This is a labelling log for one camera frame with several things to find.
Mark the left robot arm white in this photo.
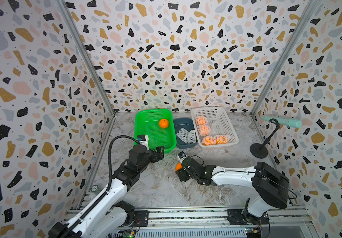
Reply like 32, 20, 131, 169
49, 144, 165, 238

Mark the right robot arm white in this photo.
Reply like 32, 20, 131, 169
176, 152, 290, 225

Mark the green plastic mesh basket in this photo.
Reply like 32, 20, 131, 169
134, 109, 177, 153

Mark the dark teal plastic bin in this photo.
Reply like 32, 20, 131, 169
174, 118, 197, 149

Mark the white plastic mesh basket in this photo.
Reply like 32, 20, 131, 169
191, 107, 239, 148

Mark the green patterned tape roll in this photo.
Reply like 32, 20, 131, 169
91, 185, 99, 192

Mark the black microphone stand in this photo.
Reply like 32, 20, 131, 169
250, 119, 281, 159

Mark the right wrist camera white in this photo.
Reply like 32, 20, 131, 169
177, 151, 186, 163

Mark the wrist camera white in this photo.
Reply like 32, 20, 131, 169
177, 151, 186, 163
137, 135, 149, 150

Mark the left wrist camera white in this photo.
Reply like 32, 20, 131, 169
137, 135, 149, 150

